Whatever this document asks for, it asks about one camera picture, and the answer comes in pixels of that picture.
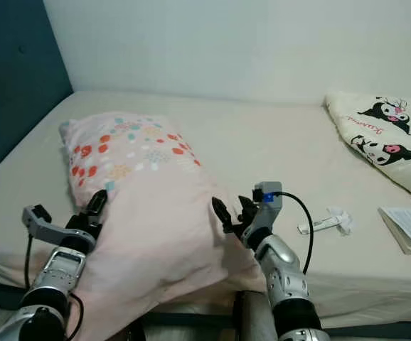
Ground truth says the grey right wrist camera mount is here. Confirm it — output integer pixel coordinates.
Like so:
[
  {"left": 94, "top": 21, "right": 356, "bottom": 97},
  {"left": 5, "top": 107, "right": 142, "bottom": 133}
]
[{"left": 252, "top": 181, "right": 283, "bottom": 232}]

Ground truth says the cream cartoon print blanket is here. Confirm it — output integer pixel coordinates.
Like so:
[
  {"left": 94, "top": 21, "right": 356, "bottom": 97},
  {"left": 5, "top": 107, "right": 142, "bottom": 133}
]
[{"left": 324, "top": 90, "right": 411, "bottom": 208}]

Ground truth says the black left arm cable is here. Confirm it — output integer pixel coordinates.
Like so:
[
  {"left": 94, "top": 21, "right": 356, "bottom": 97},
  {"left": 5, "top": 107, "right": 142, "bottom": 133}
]
[{"left": 25, "top": 234, "right": 85, "bottom": 341}]

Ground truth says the teal upholstered headboard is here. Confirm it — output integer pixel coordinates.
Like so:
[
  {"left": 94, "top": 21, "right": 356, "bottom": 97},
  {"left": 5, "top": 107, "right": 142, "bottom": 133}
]
[{"left": 0, "top": 0, "right": 75, "bottom": 187}]

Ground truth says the white crumpled wrapper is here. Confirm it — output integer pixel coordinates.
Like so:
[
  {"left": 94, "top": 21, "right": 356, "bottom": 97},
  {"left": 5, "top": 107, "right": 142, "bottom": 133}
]
[{"left": 297, "top": 206, "right": 354, "bottom": 237}]

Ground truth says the bed with beige sheet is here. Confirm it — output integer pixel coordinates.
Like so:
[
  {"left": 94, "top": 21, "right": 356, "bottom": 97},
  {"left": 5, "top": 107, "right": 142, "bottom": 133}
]
[{"left": 0, "top": 90, "right": 411, "bottom": 329}]

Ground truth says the pink dotted pillow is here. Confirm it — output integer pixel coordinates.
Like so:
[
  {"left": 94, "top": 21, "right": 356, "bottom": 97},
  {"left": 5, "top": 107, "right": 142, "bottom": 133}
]
[{"left": 58, "top": 112, "right": 267, "bottom": 341}]

